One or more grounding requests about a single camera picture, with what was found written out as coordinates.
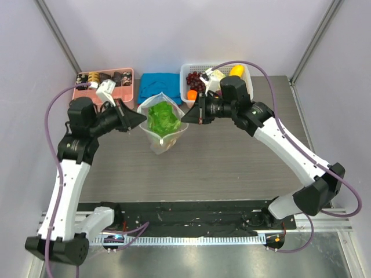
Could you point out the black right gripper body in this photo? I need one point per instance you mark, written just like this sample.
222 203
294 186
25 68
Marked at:
202 109

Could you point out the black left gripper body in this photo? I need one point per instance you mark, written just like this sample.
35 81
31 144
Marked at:
113 119

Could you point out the green lettuce leaf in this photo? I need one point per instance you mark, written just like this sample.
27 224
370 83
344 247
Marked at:
161 119

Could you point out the clear zip top bag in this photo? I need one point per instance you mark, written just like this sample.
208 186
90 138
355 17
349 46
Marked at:
155 140

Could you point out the orange ginger root toy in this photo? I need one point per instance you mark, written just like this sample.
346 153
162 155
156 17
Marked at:
168 144

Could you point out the yellow mango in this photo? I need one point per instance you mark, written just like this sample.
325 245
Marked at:
237 70

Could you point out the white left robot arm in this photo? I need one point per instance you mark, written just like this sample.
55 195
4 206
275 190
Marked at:
60 239

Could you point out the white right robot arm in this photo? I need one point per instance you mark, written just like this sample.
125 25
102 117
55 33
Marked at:
319 179

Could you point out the orange fruit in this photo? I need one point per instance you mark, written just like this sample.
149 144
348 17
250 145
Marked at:
192 95

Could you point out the pink divided storage box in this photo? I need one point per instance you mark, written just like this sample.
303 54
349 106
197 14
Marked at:
125 93

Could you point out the red grape bunch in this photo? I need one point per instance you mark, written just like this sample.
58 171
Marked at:
194 82

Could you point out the blue folded cloth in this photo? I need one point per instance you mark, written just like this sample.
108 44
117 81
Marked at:
152 84

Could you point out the black roll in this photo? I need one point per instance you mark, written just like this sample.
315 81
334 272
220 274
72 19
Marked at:
117 78

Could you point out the dark brown roll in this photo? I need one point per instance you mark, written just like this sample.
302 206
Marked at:
103 76

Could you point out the pink floral roll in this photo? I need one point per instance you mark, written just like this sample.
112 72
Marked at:
127 78

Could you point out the yellow striped roll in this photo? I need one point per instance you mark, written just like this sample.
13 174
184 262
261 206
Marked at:
93 79

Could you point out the white plastic basket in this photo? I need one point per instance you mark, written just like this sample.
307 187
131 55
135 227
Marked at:
187 70

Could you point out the dark floral sushi roll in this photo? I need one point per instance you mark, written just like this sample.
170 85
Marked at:
81 78

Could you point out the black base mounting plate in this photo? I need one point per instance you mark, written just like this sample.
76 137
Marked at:
219 218

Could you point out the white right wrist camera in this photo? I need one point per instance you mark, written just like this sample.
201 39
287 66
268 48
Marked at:
211 79

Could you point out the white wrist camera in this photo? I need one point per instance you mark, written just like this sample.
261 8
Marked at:
211 79
104 90

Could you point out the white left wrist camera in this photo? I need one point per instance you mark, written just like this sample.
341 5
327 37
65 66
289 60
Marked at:
104 90

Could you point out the white slotted cable duct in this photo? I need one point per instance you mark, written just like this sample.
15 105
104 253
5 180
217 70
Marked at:
117 240

